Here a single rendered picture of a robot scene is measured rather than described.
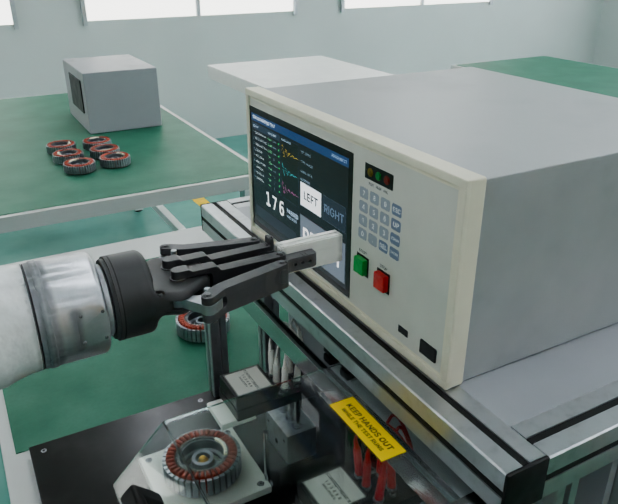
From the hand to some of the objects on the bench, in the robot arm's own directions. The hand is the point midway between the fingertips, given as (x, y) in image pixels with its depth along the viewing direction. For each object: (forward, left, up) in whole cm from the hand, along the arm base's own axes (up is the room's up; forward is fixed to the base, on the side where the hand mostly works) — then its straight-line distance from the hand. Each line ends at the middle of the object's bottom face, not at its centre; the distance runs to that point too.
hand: (309, 252), depth 65 cm
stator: (+11, +64, -44) cm, 79 cm away
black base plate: (-5, +10, -46) cm, 47 cm away
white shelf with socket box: (+54, +99, -43) cm, 121 cm away
